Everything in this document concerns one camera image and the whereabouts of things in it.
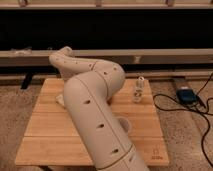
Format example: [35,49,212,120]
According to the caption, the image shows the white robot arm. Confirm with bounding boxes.
[49,46,150,171]

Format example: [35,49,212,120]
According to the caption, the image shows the clear plastic bottle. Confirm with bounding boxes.
[133,76,145,103]

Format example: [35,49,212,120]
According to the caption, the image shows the wooden table board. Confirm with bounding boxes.
[15,78,169,166]

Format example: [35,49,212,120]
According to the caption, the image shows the blue power adapter box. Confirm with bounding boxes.
[176,89,197,104]

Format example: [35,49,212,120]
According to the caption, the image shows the wooden rail beam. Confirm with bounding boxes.
[0,48,213,67]

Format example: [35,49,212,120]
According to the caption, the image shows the black cable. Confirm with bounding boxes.
[152,71,213,169]

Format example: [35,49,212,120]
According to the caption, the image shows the black bracket leg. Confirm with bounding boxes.
[21,72,34,89]

